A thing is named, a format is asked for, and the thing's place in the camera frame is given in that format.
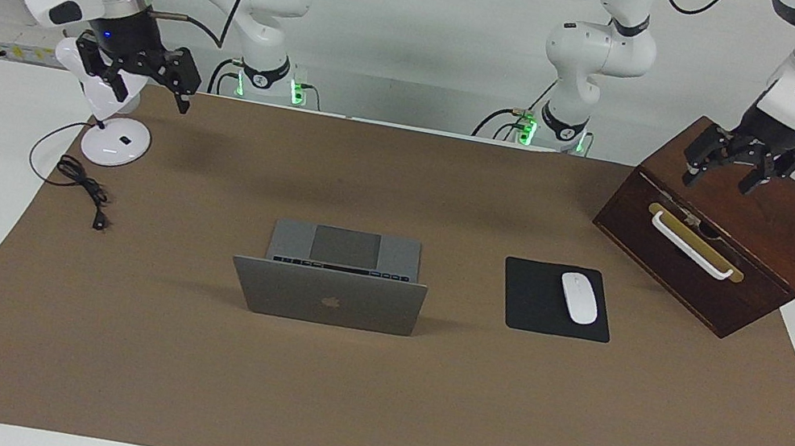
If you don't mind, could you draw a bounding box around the white wall power strip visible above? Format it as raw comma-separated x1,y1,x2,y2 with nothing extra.
0,20,65,70

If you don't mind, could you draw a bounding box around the white box handle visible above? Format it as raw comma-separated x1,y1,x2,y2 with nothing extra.
644,209,743,283

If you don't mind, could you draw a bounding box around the white desk lamp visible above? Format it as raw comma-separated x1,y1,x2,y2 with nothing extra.
37,32,168,174

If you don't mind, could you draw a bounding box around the silver laptop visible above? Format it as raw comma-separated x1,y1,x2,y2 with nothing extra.
224,209,436,342

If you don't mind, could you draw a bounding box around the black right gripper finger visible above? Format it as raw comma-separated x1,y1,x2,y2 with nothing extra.
66,32,140,105
144,42,209,117

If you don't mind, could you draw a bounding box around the black arm base cable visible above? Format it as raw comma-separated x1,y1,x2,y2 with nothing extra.
471,67,558,150
205,54,249,99

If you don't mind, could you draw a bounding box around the black mouse pad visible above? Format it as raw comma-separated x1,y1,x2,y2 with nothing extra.
494,254,621,346

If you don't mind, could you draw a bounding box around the white computer mouse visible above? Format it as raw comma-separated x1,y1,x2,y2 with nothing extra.
554,270,605,328

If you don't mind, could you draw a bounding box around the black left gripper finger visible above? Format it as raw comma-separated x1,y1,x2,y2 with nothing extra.
737,136,795,204
678,119,739,193

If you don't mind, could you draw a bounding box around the black lamp power cable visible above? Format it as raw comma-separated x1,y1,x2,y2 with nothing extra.
19,113,126,233

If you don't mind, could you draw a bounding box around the brass handle plate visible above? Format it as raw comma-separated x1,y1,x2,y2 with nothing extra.
638,201,756,285

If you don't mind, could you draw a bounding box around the green-lit base connector box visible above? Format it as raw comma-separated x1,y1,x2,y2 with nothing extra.
285,64,321,109
507,106,542,148

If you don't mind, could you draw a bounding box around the dark wooden box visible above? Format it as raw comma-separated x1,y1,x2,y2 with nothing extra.
576,100,795,352

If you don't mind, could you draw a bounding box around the brown table mat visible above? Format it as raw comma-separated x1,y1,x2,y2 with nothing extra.
0,53,795,446

